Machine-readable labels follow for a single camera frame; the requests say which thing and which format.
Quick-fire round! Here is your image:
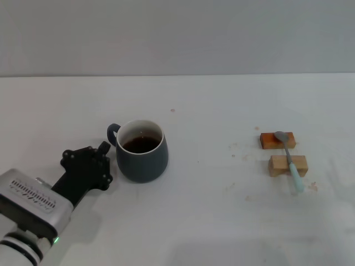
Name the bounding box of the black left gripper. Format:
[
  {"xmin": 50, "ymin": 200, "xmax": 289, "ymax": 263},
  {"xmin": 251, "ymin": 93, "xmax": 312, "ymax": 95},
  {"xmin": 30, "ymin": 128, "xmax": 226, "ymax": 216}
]
[{"xmin": 50, "ymin": 141, "xmax": 114, "ymax": 207}]

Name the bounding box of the dark grey ceramic cup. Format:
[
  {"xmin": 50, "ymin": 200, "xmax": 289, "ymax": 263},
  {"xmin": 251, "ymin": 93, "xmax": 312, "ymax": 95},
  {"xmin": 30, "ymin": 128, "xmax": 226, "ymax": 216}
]
[{"xmin": 107, "ymin": 119, "xmax": 169, "ymax": 183}]

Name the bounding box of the spoon with light blue handle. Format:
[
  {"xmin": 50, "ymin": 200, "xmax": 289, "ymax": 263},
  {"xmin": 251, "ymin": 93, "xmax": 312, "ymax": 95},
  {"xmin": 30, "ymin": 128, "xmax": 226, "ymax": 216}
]
[{"xmin": 273, "ymin": 131, "xmax": 305, "ymax": 194}]

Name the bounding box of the orange-brown wooden block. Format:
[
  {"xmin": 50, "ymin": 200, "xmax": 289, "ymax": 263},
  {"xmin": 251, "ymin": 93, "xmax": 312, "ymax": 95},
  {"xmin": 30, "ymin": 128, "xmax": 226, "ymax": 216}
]
[{"xmin": 260, "ymin": 131, "xmax": 297, "ymax": 150}]

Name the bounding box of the light wooden block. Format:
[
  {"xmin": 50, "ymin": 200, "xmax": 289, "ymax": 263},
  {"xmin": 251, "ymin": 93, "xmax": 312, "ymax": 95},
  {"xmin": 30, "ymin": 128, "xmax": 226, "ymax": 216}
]
[{"xmin": 267, "ymin": 155, "xmax": 309, "ymax": 178}]

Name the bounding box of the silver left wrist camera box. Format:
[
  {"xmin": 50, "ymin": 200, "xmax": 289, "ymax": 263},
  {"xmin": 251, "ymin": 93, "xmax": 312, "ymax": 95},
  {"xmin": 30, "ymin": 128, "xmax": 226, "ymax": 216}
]
[{"xmin": 0, "ymin": 168, "xmax": 74, "ymax": 239}]

